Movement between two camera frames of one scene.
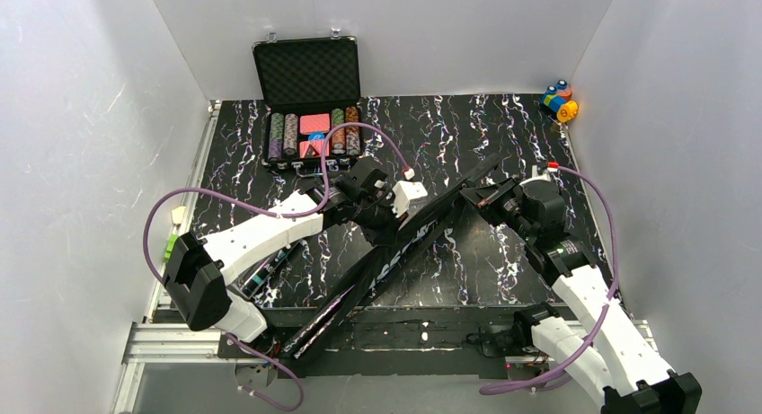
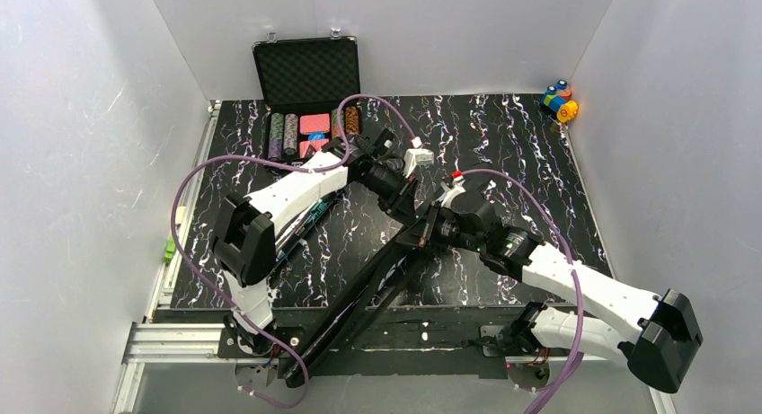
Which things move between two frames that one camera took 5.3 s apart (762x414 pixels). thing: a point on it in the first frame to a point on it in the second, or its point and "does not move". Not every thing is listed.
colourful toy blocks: (555, 101) does not move
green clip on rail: (171, 243) does not move
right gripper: (485, 198) to (420, 233)
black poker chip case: (310, 85) does not move
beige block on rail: (178, 214) does not move
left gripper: (385, 210) to (399, 197)
